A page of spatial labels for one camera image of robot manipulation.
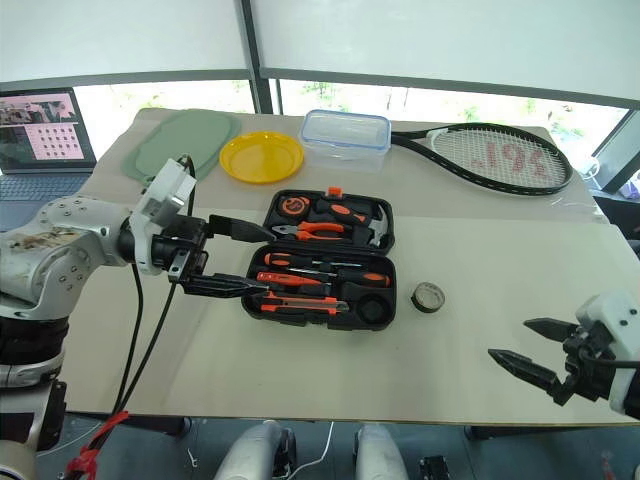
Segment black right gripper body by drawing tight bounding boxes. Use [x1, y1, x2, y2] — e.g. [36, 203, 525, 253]
[551, 322, 620, 406]

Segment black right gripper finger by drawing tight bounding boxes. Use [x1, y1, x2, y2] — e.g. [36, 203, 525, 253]
[522, 317, 582, 347]
[487, 348, 570, 395]

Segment yellow plastic plate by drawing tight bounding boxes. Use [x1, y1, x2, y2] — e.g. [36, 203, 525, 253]
[219, 130, 306, 186]

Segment red tape cable tie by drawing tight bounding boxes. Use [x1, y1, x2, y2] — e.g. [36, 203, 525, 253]
[63, 409, 130, 480]

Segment green silicone mat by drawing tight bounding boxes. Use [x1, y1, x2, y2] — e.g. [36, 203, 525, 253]
[121, 108, 242, 183]

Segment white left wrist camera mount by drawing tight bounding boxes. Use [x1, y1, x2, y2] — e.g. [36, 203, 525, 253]
[129, 158, 198, 277]

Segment grey laptop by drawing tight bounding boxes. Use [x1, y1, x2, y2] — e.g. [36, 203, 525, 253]
[0, 86, 99, 234]

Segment dark window frame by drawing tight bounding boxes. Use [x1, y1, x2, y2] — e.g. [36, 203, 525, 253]
[0, 0, 640, 119]

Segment silver rounded robot leg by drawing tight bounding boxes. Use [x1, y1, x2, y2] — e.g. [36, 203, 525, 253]
[211, 419, 297, 480]
[353, 424, 410, 480]

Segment orange handled pliers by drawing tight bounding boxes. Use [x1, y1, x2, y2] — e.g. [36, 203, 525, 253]
[271, 220, 352, 243]

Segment black chair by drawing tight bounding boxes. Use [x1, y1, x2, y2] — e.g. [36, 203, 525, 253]
[592, 193, 640, 261]

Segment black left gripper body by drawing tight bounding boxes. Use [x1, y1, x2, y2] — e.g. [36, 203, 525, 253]
[149, 216, 212, 286]

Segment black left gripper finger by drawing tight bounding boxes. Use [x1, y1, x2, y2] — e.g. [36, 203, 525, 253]
[183, 272, 272, 299]
[208, 214, 277, 243]

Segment black tool case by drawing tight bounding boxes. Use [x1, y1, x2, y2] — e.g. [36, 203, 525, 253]
[240, 186, 399, 332]

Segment white charger cable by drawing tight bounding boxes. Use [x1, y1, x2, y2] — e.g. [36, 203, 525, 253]
[578, 155, 602, 182]

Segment orange black utility knife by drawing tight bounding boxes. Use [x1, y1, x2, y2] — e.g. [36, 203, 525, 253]
[258, 291, 350, 315]

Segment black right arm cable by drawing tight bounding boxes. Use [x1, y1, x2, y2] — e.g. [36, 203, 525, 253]
[579, 348, 640, 370]

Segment white floor cable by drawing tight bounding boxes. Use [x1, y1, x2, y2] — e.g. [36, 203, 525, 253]
[313, 421, 336, 472]

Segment black tennis racket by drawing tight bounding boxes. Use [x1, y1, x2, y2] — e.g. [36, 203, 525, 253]
[389, 121, 574, 197]

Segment white roller blind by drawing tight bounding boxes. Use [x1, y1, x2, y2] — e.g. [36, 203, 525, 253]
[250, 0, 640, 104]
[0, 0, 251, 84]

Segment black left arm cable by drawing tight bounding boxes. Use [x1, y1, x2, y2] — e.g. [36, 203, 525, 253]
[112, 259, 147, 416]
[115, 155, 197, 414]

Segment black electrical tape roll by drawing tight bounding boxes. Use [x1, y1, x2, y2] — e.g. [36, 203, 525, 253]
[410, 280, 448, 317]

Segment orange black slotted screwdriver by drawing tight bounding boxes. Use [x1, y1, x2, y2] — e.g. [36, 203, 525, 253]
[263, 252, 365, 270]

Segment black orange Phillips screwdriver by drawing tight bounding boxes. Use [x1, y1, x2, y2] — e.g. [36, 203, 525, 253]
[286, 267, 393, 290]

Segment clear container with blue lid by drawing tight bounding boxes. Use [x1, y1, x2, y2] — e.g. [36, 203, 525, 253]
[299, 109, 393, 174]

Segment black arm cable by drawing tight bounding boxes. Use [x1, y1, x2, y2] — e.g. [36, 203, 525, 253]
[579, 348, 640, 370]
[115, 155, 197, 414]
[112, 259, 147, 416]

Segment orange test pen screwdriver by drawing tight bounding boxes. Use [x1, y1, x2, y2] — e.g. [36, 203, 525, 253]
[255, 270, 332, 290]

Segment black orange handled hammer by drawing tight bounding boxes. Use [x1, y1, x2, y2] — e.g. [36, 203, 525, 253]
[313, 197, 392, 249]

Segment orange black tape measure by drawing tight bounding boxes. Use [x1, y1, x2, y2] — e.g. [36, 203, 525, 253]
[279, 195, 313, 218]

